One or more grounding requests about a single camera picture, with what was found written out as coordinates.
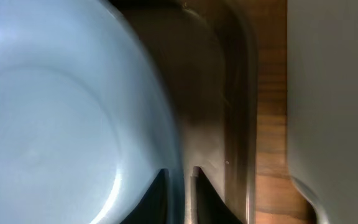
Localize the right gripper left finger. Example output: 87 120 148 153
121 169 168 224

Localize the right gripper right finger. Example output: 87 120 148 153
193 167 242 224

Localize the dark blue plate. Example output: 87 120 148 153
0 0 185 223

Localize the grey dishwasher rack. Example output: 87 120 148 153
287 0 358 223

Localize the brown serving tray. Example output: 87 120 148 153
113 0 258 223

